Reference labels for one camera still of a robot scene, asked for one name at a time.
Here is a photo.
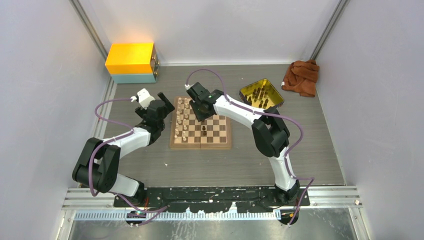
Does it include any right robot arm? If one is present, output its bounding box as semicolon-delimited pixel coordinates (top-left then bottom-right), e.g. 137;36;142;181
184;82;300;206

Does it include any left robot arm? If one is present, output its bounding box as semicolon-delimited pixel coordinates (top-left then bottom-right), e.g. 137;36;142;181
72;88;175;207

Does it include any wooden chess board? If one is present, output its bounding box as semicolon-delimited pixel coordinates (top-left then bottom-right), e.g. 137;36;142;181
169;96;232;150

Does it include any teal drawer box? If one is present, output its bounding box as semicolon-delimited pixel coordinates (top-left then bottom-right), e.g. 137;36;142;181
108;64;159;84

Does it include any yellow tin tray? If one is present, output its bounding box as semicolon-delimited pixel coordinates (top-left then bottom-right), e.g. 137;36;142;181
239;78;285;109

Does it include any yellow drawer box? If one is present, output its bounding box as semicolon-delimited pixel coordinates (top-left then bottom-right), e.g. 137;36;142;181
105;42;158;75

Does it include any brown cloth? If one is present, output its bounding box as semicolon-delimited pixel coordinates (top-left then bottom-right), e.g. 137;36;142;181
281;59;320;98

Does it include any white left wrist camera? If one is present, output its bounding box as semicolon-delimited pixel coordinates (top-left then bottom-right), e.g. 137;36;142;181
136;88;155;109

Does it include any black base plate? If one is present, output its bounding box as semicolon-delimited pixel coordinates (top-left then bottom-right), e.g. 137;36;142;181
113;185;310;214

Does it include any aluminium frame rail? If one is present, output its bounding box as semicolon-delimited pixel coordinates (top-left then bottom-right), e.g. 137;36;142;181
62;185;363;225

